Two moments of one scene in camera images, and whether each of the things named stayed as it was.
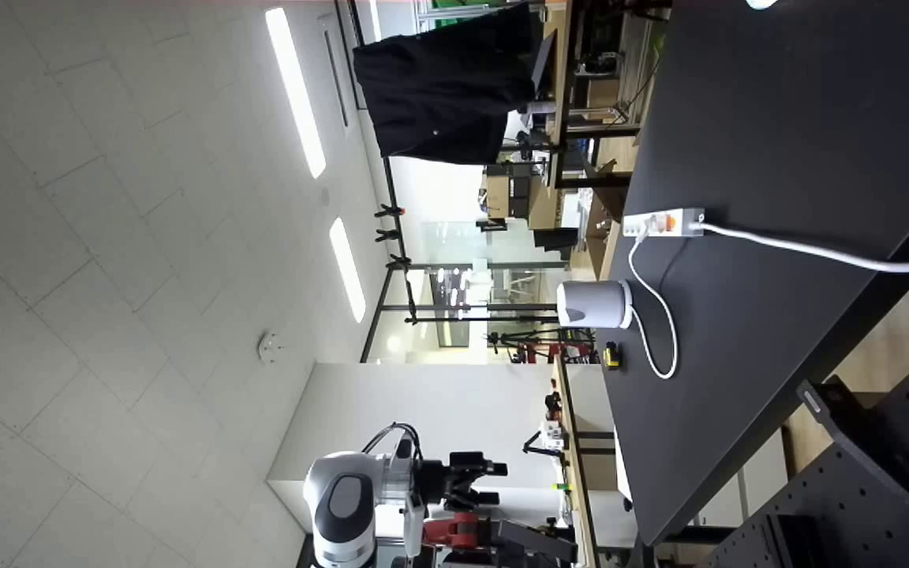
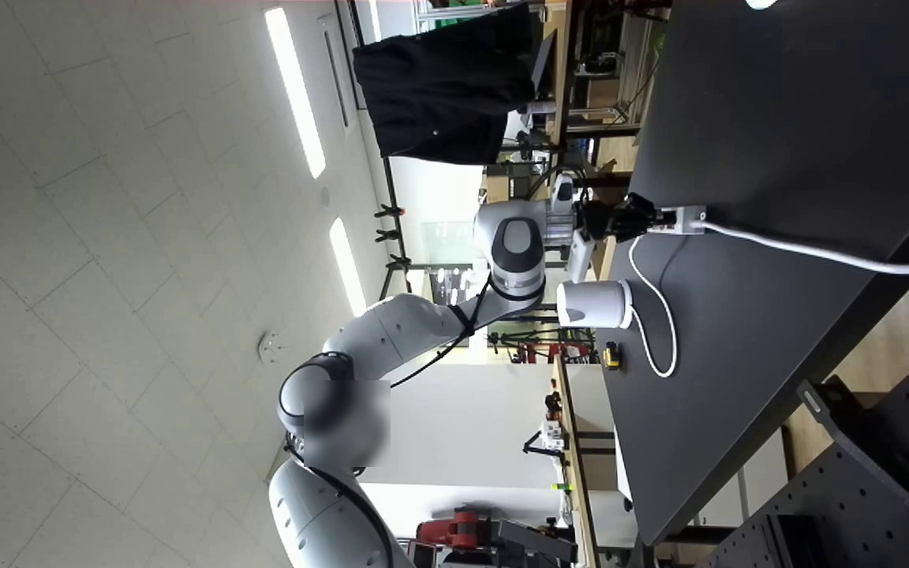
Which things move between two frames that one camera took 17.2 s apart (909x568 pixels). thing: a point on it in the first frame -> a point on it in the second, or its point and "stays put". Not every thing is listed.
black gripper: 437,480 -> 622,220
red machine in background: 456,532 stays put
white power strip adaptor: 670,221 stays put
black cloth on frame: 449,90 stays put
